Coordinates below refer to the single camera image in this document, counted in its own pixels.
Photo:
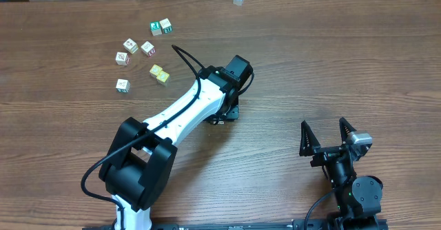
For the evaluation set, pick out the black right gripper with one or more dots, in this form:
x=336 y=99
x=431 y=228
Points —
x=310 y=142

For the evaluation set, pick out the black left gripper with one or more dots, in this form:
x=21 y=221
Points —
x=232 y=113

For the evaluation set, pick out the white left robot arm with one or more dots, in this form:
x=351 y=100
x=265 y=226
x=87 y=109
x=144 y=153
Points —
x=142 y=153

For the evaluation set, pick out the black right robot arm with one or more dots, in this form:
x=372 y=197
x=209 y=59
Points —
x=357 y=197

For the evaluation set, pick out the yellow letter O block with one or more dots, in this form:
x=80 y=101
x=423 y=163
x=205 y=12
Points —
x=163 y=78

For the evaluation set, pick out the yellow letter G block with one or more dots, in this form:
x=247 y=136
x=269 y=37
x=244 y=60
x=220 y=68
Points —
x=155 y=70

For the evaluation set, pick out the red letter U block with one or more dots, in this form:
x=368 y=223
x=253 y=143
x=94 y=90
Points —
x=148 y=49

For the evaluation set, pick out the teal number block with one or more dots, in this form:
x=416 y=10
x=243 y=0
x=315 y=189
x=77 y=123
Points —
x=166 y=26

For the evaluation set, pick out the teal edged picture block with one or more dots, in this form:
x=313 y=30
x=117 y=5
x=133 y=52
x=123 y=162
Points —
x=123 y=85

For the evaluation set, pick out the green letter block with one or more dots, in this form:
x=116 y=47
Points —
x=155 y=28

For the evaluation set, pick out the red edged picture block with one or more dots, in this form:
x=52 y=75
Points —
x=122 y=58

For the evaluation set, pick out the yellow edged picture block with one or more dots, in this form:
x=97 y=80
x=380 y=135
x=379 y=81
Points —
x=131 y=46

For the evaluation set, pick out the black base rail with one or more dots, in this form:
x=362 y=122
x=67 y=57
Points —
x=293 y=225

